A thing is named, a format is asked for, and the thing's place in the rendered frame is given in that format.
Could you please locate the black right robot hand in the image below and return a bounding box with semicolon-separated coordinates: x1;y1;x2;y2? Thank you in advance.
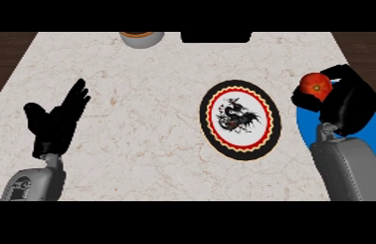
291;64;376;137

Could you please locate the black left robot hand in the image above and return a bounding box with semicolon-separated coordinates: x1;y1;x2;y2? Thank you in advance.
22;78;93;160

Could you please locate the blue plate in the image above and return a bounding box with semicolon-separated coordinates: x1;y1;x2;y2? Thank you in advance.
295;80;376;155

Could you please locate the black-rimmed rooster print plate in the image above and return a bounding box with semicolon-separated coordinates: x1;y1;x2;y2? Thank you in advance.
198;79;283;162

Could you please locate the grey cup with brown rim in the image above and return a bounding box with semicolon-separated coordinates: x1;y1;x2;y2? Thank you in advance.
118;32;167;50

